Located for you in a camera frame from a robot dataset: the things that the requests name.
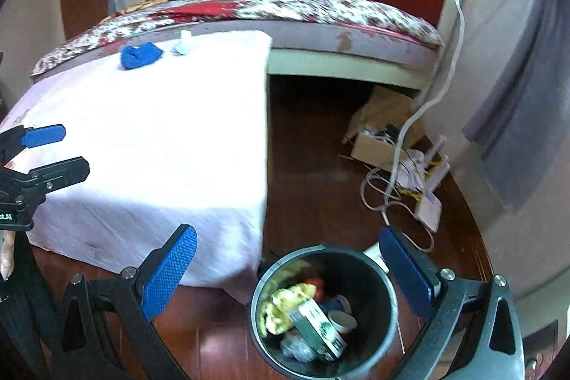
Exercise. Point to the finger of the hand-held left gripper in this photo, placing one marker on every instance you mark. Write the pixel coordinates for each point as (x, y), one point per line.
(62, 170)
(44, 135)

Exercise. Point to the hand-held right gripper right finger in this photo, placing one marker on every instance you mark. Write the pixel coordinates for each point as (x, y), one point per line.
(407, 273)

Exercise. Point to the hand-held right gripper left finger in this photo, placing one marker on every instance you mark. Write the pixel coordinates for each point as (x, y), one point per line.
(171, 268)

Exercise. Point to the black trash bin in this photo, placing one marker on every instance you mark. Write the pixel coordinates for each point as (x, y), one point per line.
(374, 286)

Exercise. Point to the white paper cup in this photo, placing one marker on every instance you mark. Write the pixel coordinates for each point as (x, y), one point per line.
(343, 320)

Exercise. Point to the red plastic bag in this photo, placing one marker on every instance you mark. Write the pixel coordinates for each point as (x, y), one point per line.
(316, 283)

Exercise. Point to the person's left hand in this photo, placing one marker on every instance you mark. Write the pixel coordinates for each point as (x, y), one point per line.
(6, 257)

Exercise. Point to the flat white box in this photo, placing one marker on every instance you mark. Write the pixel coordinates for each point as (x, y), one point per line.
(429, 211)

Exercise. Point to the white tablecloth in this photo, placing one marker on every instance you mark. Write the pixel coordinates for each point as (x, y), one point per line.
(156, 139)

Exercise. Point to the green carton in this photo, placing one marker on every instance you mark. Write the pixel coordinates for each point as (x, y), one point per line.
(320, 331)

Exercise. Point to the white paper bag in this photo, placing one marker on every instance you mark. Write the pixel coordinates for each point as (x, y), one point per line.
(423, 166)

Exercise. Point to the yellow wrapper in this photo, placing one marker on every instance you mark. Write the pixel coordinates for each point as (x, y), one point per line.
(280, 308)

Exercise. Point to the blue cloth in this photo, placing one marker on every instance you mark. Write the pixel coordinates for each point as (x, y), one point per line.
(140, 56)

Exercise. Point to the open cardboard box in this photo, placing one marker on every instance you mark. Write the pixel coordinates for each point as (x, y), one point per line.
(374, 148)

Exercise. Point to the clear plastic wrapper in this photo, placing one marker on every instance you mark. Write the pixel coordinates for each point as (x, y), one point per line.
(296, 346)

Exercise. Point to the crumpled white tissue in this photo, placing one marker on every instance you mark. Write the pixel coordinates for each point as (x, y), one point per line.
(183, 44)

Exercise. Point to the mattress with floral sheet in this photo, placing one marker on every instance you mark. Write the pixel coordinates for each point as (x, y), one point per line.
(311, 12)

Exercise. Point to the white bed frame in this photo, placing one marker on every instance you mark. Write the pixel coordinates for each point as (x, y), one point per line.
(338, 68)

